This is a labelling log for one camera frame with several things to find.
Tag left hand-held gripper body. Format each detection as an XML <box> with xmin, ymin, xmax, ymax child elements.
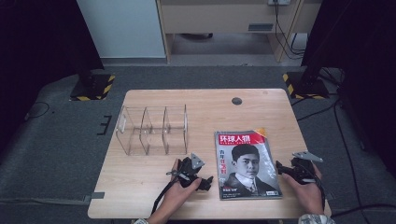
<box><xmin>170</xmin><ymin>152</ymin><xmax>205</xmax><ymax>189</ymax></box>

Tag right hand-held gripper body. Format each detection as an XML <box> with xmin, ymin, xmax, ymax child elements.
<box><xmin>289</xmin><ymin>150</ymin><xmax>324</xmax><ymax>185</ymax></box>

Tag magazine with portrait cover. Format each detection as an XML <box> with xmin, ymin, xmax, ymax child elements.
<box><xmin>214</xmin><ymin>127</ymin><xmax>284</xmax><ymax>201</ymax></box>

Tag clear acrylic divided organizer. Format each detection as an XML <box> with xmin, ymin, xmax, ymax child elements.
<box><xmin>115</xmin><ymin>104</ymin><xmax>190</xmax><ymax>157</ymax></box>

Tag person's right hand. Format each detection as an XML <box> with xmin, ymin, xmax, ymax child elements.
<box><xmin>280</xmin><ymin>162</ymin><xmax>325</xmax><ymax>216</ymax></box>

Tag person's left hand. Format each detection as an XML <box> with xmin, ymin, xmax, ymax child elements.
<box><xmin>161</xmin><ymin>158</ymin><xmax>204</xmax><ymax>216</ymax></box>

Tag metal stand with striped base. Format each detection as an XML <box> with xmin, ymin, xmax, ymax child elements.
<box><xmin>69</xmin><ymin>55</ymin><xmax>117</xmax><ymax>102</ymax></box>
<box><xmin>281</xmin><ymin>0</ymin><xmax>331</xmax><ymax>101</ymax></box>

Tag black floor tape mark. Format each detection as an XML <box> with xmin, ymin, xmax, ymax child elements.
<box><xmin>96</xmin><ymin>114</ymin><xmax>113</xmax><ymax>136</ymax></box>

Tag black curtain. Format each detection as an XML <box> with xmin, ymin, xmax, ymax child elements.
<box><xmin>301</xmin><ymin>0</ymin><xmax>396</xmax><ymax>171</ymax></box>
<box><xmin>0</xmin><ymin>0</ymin><xmax>105</xmax><ymax>157</ymax></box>

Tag grey vent grille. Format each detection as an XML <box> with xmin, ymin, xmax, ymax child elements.
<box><xmin>247</xmin><ymin>22</ymin><xmax>275</xmax><ymax>33</ymax></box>

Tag white cabinet panel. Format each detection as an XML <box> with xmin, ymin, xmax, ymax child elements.
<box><xmin>76</xmin><ymin>0</ymin><xmax>166</xmax><ymax>60</ymax></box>

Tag light wooden desk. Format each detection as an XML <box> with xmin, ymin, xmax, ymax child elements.
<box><xmin>155</xmin><ymin>0</ymin><xmax>323</xmax><ymax>64</ymax></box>

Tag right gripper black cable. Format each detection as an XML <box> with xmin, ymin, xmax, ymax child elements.
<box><xmin>307</xmin><ymin>169</ymin><xmax>327</xmax><ymax>214</ymax></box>

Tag long black floor cable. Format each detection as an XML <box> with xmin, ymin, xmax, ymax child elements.
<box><xmin>332</xmin><ymin>99</ymin><xmax>366</xmax><ymax>218</ymax></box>

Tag black hanging cables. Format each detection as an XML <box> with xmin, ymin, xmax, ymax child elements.
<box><xmin>273</xmin><ymin>2</ymin><xmax>307</xmax><ymax>61</ymax></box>

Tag thin black floor cable loop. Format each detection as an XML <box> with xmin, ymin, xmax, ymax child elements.
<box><xmin>23</xmin><ymin>101</ymin><xmax>51</xmax><ymax>121</ymax></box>

